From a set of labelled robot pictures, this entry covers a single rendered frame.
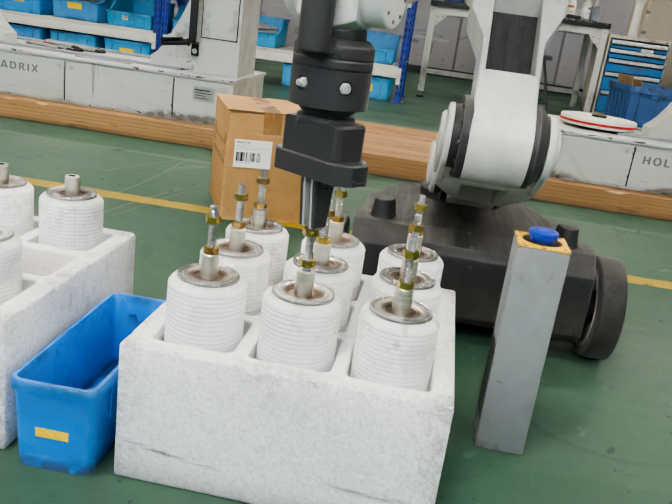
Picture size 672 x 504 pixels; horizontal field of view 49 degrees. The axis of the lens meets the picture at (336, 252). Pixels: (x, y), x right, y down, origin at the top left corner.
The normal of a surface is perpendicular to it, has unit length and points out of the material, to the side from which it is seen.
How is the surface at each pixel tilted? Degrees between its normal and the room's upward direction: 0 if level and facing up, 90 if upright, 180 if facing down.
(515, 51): 61
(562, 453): 0
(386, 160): 90
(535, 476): 0
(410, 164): 90
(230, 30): 90
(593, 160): 90
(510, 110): 47
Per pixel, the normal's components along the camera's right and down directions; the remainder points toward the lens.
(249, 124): 0.22, 0.32
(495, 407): -0.15, 0.29
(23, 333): 0.98, 0.17
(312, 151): -0.66, 0.15
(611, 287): -0.04, -0.40
